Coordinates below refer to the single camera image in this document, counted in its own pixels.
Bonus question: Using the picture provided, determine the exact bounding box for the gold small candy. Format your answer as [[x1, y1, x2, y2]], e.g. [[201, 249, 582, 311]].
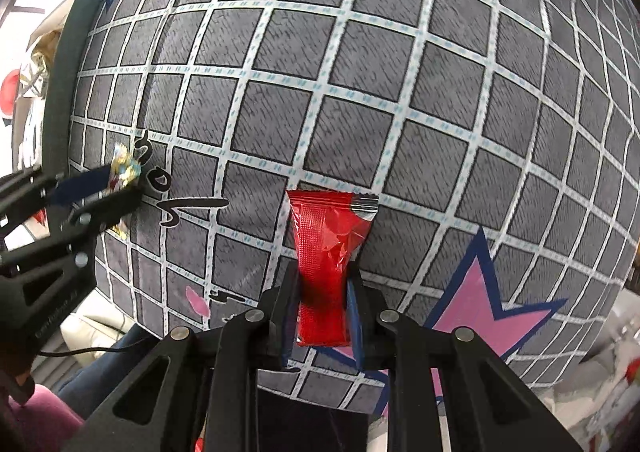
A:
[[100, 142, 142, 195]]

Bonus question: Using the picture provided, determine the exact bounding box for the long red snack pack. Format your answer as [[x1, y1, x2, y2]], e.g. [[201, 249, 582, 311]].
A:
[[288, 190, 378, 347]]

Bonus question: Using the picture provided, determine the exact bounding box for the red plastic stool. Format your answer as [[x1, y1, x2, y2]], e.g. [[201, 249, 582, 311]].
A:
[[0, 69, 20, 118]]

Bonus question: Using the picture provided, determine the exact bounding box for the grey checked bed sheet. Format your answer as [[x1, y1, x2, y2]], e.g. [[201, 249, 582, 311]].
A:
[[70, 0, 639, 392]]

